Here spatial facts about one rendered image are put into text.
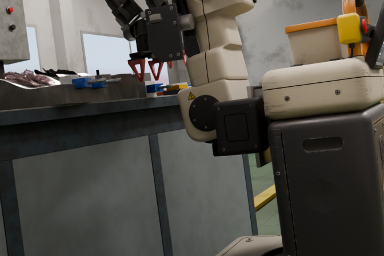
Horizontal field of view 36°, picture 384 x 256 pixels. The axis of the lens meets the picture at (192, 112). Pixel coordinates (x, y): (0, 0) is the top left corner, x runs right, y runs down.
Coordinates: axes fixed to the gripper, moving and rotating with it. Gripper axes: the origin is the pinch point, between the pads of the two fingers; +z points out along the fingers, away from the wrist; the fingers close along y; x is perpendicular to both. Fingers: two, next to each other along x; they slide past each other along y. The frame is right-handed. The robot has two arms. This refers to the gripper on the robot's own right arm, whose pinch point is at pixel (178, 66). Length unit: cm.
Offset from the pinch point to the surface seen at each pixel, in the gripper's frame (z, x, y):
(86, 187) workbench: 37, 38, 64
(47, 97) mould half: 10, 47, 76
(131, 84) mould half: 7.3, 25.6, 37.8
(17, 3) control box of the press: -41, -67, 40
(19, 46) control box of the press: -21, -66, 42
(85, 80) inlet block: 6, 50, 66
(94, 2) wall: -162, -623, -279
